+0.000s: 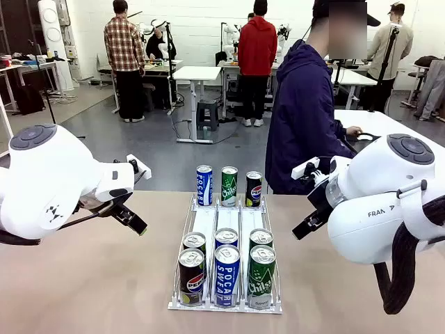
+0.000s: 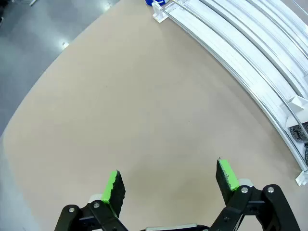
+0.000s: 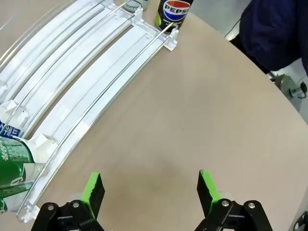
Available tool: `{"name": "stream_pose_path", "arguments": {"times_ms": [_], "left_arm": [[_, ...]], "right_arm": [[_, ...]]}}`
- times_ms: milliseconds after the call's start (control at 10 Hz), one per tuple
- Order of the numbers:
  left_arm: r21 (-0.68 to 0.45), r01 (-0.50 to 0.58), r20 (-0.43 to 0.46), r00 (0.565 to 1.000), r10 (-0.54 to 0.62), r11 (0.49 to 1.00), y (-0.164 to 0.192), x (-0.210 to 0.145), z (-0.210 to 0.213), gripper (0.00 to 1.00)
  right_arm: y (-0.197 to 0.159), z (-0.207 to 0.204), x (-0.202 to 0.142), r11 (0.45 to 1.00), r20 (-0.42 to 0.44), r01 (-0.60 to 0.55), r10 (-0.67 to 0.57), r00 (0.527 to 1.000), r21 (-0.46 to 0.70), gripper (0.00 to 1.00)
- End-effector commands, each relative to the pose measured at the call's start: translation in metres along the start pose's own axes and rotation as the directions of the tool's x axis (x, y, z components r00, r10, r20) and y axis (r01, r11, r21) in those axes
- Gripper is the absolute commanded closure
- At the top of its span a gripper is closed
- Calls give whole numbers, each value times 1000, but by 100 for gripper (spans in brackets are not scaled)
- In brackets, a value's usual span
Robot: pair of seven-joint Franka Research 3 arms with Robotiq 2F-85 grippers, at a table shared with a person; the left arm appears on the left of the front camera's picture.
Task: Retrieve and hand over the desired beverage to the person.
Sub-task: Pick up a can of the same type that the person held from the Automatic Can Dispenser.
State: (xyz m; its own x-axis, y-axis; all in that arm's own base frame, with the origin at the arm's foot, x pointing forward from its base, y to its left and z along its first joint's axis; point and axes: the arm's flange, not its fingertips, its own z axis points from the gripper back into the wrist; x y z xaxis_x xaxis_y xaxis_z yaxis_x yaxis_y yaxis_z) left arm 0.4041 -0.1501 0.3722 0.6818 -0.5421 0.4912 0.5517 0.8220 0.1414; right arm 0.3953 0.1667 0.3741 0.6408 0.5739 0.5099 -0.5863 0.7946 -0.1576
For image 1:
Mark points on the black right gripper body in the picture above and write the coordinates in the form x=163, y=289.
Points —
x=321, y=200

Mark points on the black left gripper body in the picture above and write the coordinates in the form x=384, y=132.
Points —
x=104, y=205

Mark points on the green Chilsung cider can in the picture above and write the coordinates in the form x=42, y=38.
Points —
x=261, y=236
x=261, y=278
x=229, y=188

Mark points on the blue Pocari Sweat can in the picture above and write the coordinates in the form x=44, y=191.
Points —
x=227, y=278
x=204, y=186
x=226, y=237

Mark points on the purple sleeved right forearm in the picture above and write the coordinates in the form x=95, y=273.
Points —
x=340, y=134

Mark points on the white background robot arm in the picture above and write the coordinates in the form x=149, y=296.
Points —
x=283, y=33

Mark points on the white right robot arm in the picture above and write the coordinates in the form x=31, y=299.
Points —
x=375, y=181

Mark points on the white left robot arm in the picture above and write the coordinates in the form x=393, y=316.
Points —
x=52, y=174

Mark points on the person in purple jacket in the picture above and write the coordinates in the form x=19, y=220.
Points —
x=299, y=111

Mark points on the person in plaid shirt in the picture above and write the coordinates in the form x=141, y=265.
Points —
x=123, y=52

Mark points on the person in red hoodie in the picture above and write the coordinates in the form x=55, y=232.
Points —
x=256, y=52

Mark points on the seated person in black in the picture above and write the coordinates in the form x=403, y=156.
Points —
x=154, y=47

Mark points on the person in beige jacket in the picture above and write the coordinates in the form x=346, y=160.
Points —
x=386, y=45

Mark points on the person's right hand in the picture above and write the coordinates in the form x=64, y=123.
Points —
x=354, y=131

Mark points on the black Pepsi can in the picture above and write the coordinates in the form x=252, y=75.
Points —
x=194, y=240
x=253, y=191
x=191, y=278

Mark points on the large white table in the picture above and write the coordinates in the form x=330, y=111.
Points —
x=379, y=121

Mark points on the white long desk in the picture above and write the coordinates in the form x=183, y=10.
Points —
x=354, y=79

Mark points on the black tripod stand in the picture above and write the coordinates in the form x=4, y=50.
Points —
x=47, y=94

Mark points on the black bag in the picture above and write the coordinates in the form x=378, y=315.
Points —
x=29, y=101

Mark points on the grey plastic stool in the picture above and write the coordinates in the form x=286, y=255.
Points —
x=207, y=113

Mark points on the wooden top work desk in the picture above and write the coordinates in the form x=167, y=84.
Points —
x=160, y=67

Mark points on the white cluttered side table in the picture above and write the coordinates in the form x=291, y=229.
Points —
x=31, y=66

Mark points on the small white standing desk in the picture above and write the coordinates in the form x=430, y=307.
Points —
x=198, y=73

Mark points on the white tower air conditioner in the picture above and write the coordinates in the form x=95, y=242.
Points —
x=52, y=41

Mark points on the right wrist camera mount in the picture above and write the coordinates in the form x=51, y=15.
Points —
x=306, y=167

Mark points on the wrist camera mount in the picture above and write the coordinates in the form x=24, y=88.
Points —
x=143, y=171
x=306, y=167

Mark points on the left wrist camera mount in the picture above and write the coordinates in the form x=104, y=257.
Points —
x=143, y=171

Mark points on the white table frame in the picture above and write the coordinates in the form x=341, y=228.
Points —
x=5, y=118

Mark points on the black camera stand pole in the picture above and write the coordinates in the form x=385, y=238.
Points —
x=386, y=62

